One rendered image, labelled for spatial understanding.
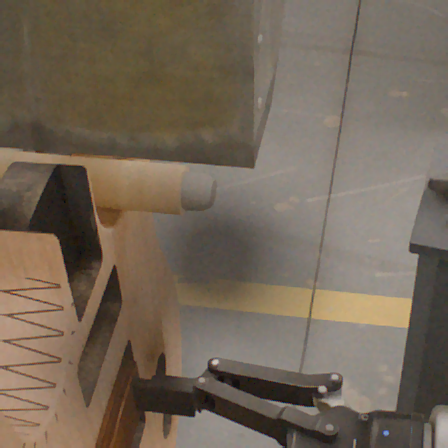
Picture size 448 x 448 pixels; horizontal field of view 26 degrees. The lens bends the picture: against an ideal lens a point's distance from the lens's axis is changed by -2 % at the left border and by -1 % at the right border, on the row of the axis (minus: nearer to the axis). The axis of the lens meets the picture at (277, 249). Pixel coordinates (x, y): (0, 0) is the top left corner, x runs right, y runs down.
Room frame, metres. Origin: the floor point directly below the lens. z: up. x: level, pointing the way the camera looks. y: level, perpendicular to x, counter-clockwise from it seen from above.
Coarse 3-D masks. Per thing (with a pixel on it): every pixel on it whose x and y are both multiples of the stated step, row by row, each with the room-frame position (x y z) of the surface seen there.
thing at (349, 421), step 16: (320, 416) 0.43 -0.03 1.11; (336, 416) 0.43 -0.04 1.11; (352, 416) 0.43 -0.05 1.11; (368, 416) 0.43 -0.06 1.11; (384, 416) 0.41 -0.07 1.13; (400, 416) 0.41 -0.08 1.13; (416, 416) 0.42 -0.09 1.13; (288, 432) 0.42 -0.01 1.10; (304, 432) 0.42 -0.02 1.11; (352, 432) 0.42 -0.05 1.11; (368, 432) 0.40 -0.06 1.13; (384, 432) 0.40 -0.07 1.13; (400, 432) 0.40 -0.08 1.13; (416, 432) 0.40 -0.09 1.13
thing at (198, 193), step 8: (184, 176) 0.50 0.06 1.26; (192, 176) 0.50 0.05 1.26; (200, 176) 0.50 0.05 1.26; (208, 176) 0.50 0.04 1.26; (184, 184) 0.49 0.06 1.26; (192, 184) 0.49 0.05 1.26; (200, 184) 0.49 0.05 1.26; (208, 184) 0.49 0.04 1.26; (216, 184) 0.50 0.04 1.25; (184, 192) 0.49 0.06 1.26; (192, 192) 0.49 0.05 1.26; (200, 192) 0.49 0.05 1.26; (208, 192) 0.49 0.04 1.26; (184, 200) 0.48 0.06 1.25; (192, 200) 0.48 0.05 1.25; (200, 200) 0.48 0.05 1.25; (208, 200) 0.48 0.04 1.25; (184, 208) 0.49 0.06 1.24; (192, 208) 0.48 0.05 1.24; (200, 208) 0.48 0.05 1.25; (208, 208) 0.49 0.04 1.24
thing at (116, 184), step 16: (0, 160) 0.51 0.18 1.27; (16, 160) 0.51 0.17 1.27; (32, 160) 0.51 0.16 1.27; (48, 160) 0.51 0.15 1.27; (64, 160) 0.51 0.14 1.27; (80, 160) 0.51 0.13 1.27; (96, 160) 0.51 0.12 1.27; (112, 160) 0.51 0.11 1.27; (0, 176) 0.50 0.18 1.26; (96, 176) 0.49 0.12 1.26; (112, 176) 0.49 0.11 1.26; (128, 176) 0.49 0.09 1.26; (144, 176) 0.49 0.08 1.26; (160, 176) 0.49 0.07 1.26; (176, 176) 0.49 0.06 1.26; (96, 192) 0.49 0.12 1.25; (112, 192) 0.49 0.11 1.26; (128, 192) 0.49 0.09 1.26; (144, 192) 0.48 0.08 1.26; (160, 192) 0.48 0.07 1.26; (176, 192) 0.48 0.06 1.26; (112, 208) 0.49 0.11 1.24; (128, 208) 0.49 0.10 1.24; (144, 208) 0.48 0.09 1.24; (160, 208) 0.48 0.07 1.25; (176, 208) 0.48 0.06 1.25
